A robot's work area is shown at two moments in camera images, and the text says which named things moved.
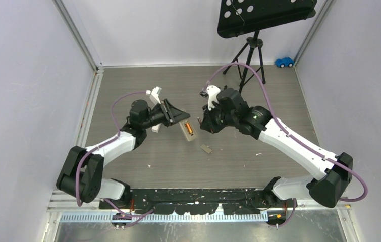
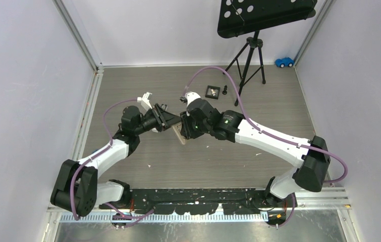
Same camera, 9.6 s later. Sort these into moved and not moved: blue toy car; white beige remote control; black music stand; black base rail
Moved: white beige remote control
Not moved: black base rail; blue toy car; black music stand
